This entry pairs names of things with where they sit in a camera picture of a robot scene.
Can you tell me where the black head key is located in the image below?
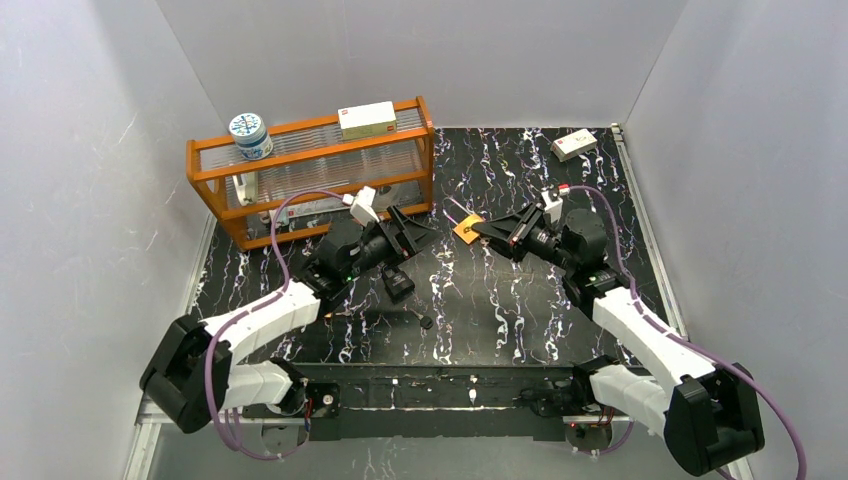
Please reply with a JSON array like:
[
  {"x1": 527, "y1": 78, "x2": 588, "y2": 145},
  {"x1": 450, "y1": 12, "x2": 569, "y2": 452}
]
[{"x1": 415, "y1": 313, "x2": 434, "y2": 330}]

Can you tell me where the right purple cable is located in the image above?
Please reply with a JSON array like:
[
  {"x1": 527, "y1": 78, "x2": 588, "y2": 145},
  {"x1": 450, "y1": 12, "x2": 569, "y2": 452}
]
[{"x1": 568, "y1": 185, "x2": 808, "y2": 480}]

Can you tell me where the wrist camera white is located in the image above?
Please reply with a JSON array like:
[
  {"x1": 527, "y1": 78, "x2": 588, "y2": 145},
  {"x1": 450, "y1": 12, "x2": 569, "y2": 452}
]
[
  {"x1": 342, "y1": 186, "x2": 381, "y2": 227},
  {"x1": 541, "y1": 184, "x2": 570, "y2": 228}
]

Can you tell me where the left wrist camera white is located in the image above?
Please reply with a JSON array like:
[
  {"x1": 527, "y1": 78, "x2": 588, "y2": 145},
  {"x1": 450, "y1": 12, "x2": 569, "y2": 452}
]
[{"x1": 342, "y1": 186, "x2": 381, "y2": 227}]

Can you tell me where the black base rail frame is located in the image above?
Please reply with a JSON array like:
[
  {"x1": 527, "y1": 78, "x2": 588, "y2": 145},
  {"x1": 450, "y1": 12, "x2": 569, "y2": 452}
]
[{"x1": 135, "y1": 362, "x2": 677, "y2": 458}]

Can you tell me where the blue white round tin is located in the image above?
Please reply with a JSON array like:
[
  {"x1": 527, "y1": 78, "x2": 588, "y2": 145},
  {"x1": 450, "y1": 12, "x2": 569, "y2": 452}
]
[{"x1": 228, "y1": 112, "x2": 274, "y2": 161}]

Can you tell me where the white small box on table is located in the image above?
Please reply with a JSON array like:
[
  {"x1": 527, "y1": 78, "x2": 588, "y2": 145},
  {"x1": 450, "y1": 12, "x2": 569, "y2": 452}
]
[{"x1": 551, "y1": 129, "x2": 597, "y2": 162}]

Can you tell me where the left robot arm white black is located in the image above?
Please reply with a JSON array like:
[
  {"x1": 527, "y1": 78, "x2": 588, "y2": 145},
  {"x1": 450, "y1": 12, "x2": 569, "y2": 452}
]
[{"x1": 139, "y1": 206, "x2": 440, "y2": 434}]

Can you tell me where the purple cable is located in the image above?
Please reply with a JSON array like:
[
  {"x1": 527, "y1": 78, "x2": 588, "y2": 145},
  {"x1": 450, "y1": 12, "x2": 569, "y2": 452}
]
[
  {"x1": 568, "y1": 185, "x2": 808, "y2": 480},
  {"x1": 203, "y1": 190, "x2": 356, "y2": 462}
]

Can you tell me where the long shackle brass padlock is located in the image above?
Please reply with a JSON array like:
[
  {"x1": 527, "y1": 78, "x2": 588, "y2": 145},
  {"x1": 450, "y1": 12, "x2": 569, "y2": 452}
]
[{"x1": 443, "y1": 197, "x2": 484, "y2": 245}]

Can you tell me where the clear tape roll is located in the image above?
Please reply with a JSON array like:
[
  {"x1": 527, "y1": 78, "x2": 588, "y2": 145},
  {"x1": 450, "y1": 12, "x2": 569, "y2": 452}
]
[{"x1": 372, "y1": 184, "x2": 407, "y2": 212}]

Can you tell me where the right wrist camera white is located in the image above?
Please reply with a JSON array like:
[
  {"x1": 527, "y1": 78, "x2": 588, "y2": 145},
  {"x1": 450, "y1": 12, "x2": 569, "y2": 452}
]
[{"x1": 541, "y1": 184, "x2": 570, "y2": 228}]

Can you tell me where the black padlock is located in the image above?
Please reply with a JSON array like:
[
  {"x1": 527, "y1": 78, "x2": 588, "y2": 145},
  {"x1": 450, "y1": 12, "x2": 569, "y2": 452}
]
[{"x1": 381, "y1": 266, "x2": 415, "y2": 304}]

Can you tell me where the white blue item bottom shelf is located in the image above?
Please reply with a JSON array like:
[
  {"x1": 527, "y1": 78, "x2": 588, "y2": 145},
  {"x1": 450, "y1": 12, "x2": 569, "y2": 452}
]
[{"x1": 258, "y1": 207, "x2": 296, "y2": 227}]

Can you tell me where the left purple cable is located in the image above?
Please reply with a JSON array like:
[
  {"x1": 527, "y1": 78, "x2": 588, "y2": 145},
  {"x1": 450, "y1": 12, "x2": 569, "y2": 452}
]
[{"x1": 203, "y1": 190, "x2": 356, "y2": 462}]

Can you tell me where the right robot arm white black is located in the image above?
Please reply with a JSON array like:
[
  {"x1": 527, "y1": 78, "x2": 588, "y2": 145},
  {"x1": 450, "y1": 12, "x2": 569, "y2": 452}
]
[{"x1": 470, "y1": 203, "x2": 765, "y2": 476}]

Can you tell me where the orange wooden shelf rack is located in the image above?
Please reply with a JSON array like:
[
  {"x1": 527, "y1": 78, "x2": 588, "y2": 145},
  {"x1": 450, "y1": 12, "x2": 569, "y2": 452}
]
[{"x1": 185, "y1": 96, "x2": 435, "y2": 251}]

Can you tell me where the white olive box on shelf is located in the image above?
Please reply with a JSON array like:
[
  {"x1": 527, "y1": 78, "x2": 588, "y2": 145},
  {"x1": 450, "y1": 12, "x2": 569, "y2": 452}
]
[{"x1": 338, "y1": 101, "x2": 397, "y2": 141}]

